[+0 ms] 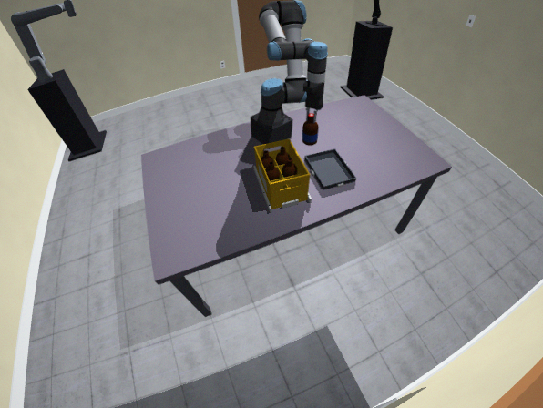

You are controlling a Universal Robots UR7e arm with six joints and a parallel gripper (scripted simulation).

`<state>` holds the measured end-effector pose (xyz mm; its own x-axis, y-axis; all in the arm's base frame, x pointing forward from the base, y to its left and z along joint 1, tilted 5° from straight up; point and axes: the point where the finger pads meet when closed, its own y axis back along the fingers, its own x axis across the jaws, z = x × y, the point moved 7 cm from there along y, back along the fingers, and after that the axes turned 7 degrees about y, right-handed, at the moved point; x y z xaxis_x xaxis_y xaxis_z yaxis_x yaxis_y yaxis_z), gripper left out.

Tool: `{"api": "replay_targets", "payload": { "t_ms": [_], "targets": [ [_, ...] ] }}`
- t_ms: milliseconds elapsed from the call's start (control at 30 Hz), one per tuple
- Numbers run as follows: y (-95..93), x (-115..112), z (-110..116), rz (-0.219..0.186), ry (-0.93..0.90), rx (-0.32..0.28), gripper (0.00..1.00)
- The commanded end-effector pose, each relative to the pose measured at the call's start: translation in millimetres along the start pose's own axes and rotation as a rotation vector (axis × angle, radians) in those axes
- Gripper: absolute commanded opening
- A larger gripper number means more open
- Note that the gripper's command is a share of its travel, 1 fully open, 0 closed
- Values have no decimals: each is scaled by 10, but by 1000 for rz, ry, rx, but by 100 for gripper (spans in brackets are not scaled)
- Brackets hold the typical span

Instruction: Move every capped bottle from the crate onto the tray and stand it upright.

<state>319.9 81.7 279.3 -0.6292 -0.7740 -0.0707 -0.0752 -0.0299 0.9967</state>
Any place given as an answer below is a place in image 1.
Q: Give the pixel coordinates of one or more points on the yellow crate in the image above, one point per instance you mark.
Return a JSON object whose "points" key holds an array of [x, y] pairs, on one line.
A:
{"points": [[283, 189]]}

